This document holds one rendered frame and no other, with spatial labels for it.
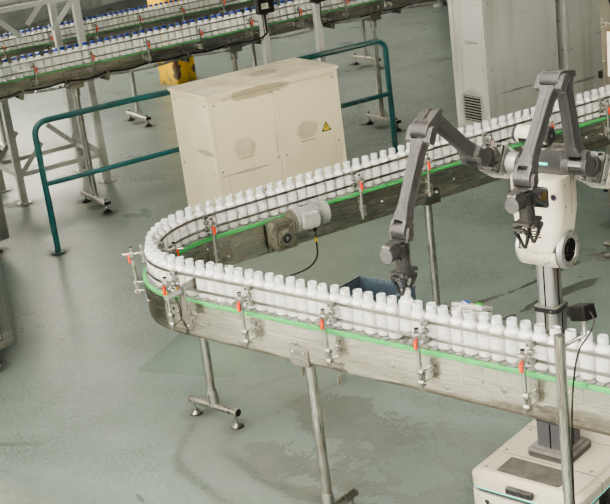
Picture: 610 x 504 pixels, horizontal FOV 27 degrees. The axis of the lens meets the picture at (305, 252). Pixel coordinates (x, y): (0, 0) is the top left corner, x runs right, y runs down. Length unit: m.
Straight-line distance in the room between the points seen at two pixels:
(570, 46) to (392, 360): 6.79
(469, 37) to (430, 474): 5.61
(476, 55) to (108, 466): 5.64
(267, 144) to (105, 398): 2.67
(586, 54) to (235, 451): 6.21
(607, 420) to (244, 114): 5.05
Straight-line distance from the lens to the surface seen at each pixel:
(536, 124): 4.51
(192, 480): 6.15
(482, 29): 10.66
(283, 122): 9.08
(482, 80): 10.79
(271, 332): 5.24
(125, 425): 6.80
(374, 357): 4.91
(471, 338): 4.62
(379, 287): 5.62
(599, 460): 5.44
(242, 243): 6.41
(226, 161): 8.89
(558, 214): 4.97
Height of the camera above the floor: 2.95
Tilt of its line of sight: 19 degrees down
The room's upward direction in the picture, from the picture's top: 7 degrees counter-clockwise
